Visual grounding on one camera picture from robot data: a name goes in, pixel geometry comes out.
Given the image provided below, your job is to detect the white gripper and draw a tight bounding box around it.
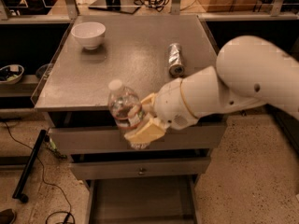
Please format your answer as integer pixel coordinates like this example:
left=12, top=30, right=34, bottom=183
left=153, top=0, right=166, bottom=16
left=124, top=78, right=198, bottom=144

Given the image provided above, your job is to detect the clear plastic water bottle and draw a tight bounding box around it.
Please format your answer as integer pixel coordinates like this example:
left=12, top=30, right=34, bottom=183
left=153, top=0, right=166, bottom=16
left=107, top=79, right=146, bottom=136

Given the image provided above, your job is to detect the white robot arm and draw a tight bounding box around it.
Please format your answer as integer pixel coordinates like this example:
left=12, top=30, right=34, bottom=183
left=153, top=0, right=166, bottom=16
left=124, top=35, right=299, bottom=145

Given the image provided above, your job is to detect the grey drawer cabinet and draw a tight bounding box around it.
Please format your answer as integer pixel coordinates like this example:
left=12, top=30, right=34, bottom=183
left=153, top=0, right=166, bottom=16
left=34, top=14, right=240, bottom=224

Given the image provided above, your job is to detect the middle grey drawer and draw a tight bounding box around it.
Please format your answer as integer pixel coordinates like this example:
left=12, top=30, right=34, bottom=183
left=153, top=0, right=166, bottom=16
left=70, top=158, right=210, bottom=180

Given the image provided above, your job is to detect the bottom open grey drawer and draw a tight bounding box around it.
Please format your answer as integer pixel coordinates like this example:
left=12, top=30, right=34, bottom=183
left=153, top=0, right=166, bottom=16
left=86, top=175, right=202, bottom=224

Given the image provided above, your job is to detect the top grey drawer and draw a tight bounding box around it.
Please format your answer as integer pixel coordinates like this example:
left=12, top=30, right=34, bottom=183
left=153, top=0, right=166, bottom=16
left=49, top=122, right=226, bottom=155

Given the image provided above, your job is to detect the silver foil-wrapped can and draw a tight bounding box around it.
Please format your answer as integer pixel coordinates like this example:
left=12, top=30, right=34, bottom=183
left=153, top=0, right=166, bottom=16
left=168, top=43, right=185, bottom=77

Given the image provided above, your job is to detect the white ceramic bowl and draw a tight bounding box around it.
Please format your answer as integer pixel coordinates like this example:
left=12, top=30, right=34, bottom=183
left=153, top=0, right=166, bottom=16
left=71, top=21, right=106, bottom=49

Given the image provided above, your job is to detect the black monitor stand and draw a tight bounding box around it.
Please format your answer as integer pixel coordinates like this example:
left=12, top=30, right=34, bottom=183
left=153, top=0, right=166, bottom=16
left=88, top=0, right=141, bottom=14

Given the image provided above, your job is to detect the bowl with dark items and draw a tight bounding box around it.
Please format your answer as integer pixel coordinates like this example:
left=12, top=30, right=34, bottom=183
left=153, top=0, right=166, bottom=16
left=0, top=64, right=24, bottom=84

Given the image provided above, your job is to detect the black bar on floor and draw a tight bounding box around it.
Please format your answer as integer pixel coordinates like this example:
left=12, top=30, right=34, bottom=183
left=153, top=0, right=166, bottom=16
left=12, top=130, right=46, bottom=203

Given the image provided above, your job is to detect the dark shoe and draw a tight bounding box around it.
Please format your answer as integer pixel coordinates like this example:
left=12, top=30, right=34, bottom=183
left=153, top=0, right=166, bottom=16
left=0, top=209, right=17, bottom=224

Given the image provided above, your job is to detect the black floor cable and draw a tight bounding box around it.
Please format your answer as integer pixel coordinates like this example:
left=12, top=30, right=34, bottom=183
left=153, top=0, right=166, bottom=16
left=0, top=119, right=77, bottom=224

